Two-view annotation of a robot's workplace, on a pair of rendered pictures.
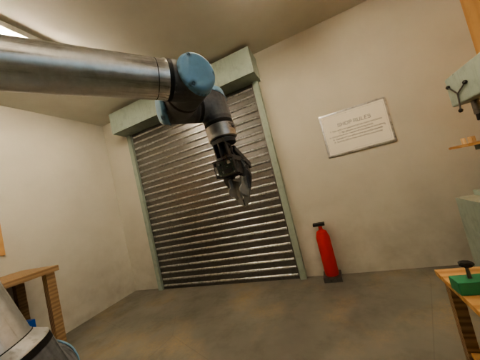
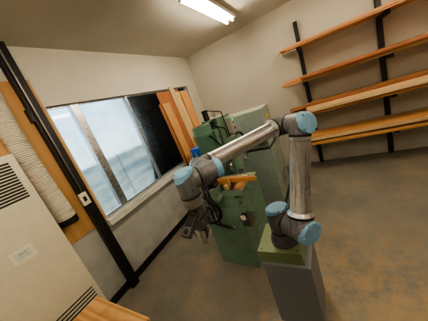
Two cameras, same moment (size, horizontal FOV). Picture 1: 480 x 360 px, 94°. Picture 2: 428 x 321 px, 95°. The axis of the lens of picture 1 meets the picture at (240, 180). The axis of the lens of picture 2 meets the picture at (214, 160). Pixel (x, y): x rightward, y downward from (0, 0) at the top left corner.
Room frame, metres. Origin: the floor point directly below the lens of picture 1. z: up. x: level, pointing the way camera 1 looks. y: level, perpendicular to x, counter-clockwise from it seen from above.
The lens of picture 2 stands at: (1.44, 0.32, 1.65)
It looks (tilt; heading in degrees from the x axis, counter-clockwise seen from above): 15 degrees down; 191
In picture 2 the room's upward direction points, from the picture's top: 20 degrees counter-clockwise
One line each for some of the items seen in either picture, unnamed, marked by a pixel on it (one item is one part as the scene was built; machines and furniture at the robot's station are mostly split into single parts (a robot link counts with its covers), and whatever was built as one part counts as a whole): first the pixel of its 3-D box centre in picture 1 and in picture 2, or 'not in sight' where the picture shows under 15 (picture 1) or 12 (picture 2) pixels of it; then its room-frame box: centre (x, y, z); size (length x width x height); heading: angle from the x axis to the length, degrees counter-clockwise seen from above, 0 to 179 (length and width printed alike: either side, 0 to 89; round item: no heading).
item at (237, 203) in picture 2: not in sight; (230, 188); (-0.49, 0.00, 0.76); 0.57 x 0.45 x 0.09; 156
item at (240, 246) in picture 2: not in sight; (240, 220); (-0.49, 0.00, 0.36); 0.58 x 0.45 x 0.71; 156
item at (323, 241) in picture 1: (326, 250); not in sight; (2.42, -0.72, 0.30); 0.19 x 0.18 x 0.60; 159
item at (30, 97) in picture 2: not in sight; (77, 185); (-0.22, -1.40, 1.35); 0.12 x 0.10 x 2.70; 159
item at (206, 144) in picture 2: not in sight; (206, 141); (-0.38, -0.05, 1.35); 0.18 x 0.18 x 0.31
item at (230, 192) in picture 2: not in sight; (217, 190); (-0.28, -0.09, 0.87); 0.61 x 0.30 x 0.06; 66
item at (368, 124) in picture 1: (355, 128); not in sight; (2.30, -1.29, 1.48); 0.64 x 0.02 x 0.46; 69
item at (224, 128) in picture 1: (222, 133); (192, 200); (0.69, 0.02, 1.30); 0.10 x 0.09 x 0.05; 67
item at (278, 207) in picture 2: not in sight; (279, 216); (0.28, 0.38, 0.83); 0.17 x 0.15 x 0.18; 32
